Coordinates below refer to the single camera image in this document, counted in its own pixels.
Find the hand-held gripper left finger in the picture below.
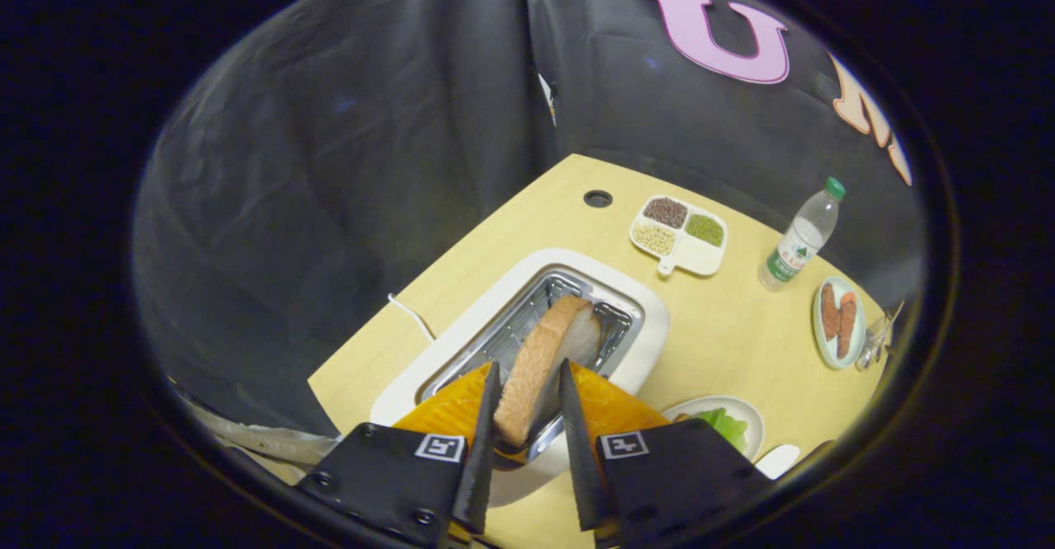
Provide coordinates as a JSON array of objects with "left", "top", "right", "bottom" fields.
[{"left": 295, "top": 359, "right": 504, "bottom": 549}]

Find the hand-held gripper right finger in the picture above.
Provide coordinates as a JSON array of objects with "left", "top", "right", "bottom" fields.
[{"left": 559, "top": 358, "right": 774, "bottom": 549}]

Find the green lettuce leaf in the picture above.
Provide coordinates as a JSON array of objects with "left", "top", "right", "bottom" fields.
[{"left": 696, "top": 407, "right": 749, "bottom": 453}]

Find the toasted bread slice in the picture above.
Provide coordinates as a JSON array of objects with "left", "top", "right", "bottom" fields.
[{"left": 493, "top": 294, "right": 603, "bottom": 449}]

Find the grey round plate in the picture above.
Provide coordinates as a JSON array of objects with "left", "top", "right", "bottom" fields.
[{"left": 662, "top": 396, "right": 766, "bottom": 462}]

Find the white plate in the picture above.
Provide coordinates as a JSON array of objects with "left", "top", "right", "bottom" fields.
[{"left": 754, "top": 443, "right": 802, "bottom": 481}]

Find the person's beige jacket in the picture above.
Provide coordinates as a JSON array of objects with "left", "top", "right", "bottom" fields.
[{"left": 169, "top": 380, "right": 343, "bottom": 488}]

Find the white toaster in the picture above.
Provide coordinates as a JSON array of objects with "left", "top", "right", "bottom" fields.
[{"left": 369, "top": 248, "right": 670, "bottom": 507}]

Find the white divided seasoning tray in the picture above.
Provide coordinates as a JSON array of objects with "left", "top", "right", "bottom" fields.
[{"left": 629, "top": 195, "right": 729, "bottom": 278}]

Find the brown meat piece orange edge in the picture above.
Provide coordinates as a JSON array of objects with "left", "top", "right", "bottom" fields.
[{"left": 837, "top": 291, "right": 859, "bottom": 360}]

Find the teal oval plate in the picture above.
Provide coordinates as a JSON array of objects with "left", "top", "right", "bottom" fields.
[{"left": 812, "top": 275, "right": 866, "bottom": 369}]

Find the clear water bottle green cap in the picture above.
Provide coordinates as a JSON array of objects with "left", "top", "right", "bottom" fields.
[{"left": 757, "top": 176, "right": 847, "bottom": 293}]

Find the white toaster cable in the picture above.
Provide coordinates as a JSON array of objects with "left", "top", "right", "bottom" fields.
[{"left": 387, "top": 293, "right": 436, "bottom": 342}]

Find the wire utensil basket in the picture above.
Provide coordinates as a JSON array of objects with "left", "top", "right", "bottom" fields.
[{"left": 855, "top": 300, "right": 905, "bottom": 371}]

